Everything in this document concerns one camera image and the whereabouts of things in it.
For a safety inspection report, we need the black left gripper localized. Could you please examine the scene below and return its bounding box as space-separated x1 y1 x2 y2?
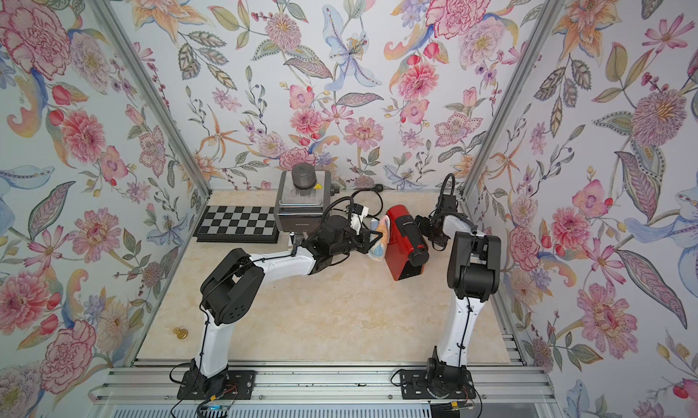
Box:
327 228 383 256

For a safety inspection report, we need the red capsule coffee machine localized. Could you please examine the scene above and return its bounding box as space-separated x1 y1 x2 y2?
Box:
385 205 429 281

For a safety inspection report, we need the grey steel coffee machine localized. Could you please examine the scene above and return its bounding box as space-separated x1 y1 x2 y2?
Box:
274 163 332 234

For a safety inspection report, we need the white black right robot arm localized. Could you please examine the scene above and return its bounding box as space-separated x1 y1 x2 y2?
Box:
416 174 501 400

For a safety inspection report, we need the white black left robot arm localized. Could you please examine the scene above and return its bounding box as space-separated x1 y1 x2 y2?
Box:
190 196 383 392

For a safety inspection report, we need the black white checkerboard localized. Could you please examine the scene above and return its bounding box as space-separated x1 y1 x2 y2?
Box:
194 205 280 244

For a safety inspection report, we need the small brass knob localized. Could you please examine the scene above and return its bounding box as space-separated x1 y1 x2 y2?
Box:
173 327 188 340

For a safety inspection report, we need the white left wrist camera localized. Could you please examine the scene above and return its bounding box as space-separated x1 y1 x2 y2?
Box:
347 204 369 236

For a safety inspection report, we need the black coffee machine power cable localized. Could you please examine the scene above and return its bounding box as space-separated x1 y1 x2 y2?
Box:
337 182 385 220

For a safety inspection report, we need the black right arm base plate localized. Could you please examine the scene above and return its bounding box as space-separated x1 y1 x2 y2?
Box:
397 368 478 401

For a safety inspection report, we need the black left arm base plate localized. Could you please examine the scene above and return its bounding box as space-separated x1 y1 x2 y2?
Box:
176 370 256 402

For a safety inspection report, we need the aluminium front frame rail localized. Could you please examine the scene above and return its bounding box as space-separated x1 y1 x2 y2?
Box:
88 361 555 405

